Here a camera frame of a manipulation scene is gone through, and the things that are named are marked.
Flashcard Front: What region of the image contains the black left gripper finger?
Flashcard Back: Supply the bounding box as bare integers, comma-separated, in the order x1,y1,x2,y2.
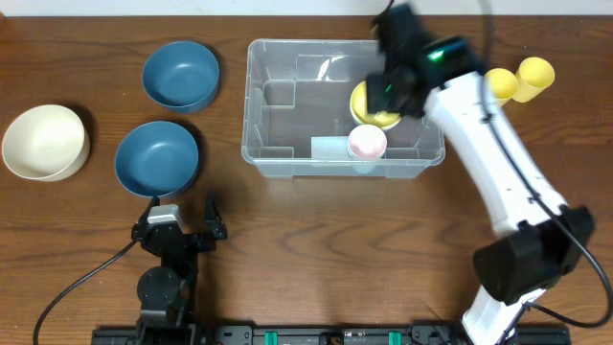
135,196,160,230
203,192,227,240

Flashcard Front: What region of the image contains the small yellow bowl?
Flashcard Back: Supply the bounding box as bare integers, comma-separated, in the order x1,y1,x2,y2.
350,81,401,131

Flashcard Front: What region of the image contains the yellow cup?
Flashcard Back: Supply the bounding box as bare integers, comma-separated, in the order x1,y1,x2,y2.
485,68,518,106
512,57,556,103

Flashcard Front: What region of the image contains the pink cup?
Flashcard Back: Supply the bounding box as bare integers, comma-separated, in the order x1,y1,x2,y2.
348,125,387,160

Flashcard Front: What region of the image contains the light blue cup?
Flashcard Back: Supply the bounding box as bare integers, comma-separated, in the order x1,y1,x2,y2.
352,157,379,174

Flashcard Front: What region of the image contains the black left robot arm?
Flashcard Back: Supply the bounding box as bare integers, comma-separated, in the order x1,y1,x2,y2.
131,196,216,345

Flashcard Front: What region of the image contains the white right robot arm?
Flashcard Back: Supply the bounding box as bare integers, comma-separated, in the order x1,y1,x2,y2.
241,4,595,344

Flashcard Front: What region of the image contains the clear plastic storage container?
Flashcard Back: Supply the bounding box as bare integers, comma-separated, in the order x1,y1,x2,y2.
241,39,445,178

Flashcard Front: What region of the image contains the near dark blue bowl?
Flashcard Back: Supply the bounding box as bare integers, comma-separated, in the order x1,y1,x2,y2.
114,121,200,198

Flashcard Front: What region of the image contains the dark blue bowl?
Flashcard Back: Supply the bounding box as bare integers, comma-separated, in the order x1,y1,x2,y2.
142,41,221,113
114,121,200,198

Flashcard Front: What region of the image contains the large cream bowl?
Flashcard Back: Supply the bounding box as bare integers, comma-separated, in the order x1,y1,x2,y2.
2,104,90,182

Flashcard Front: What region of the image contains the far dark blue bowl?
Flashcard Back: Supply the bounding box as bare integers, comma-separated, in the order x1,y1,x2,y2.
142,41,221,113

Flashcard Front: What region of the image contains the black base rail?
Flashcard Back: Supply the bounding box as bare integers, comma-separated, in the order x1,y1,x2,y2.
90,321,571,345

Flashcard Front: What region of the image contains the black camera cable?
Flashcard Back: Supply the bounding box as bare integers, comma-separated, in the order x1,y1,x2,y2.
32,239,140,345

